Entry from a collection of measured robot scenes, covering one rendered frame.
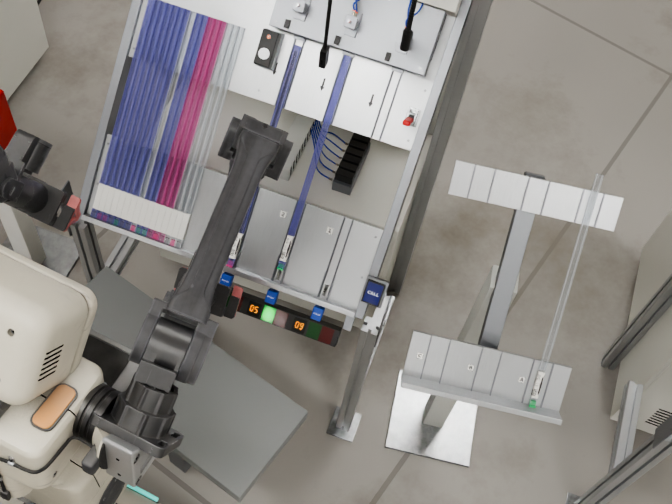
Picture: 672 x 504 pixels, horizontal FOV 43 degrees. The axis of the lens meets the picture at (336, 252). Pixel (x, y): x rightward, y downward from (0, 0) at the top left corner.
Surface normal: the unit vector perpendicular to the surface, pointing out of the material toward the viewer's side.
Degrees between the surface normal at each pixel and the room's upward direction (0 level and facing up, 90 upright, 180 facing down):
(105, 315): 0
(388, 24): 43
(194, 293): 21
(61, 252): 0
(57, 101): 0
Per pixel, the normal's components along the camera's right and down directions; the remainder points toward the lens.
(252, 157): 0.23, -0.21
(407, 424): 0.09, -0.52
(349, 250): -0.16, 0.15
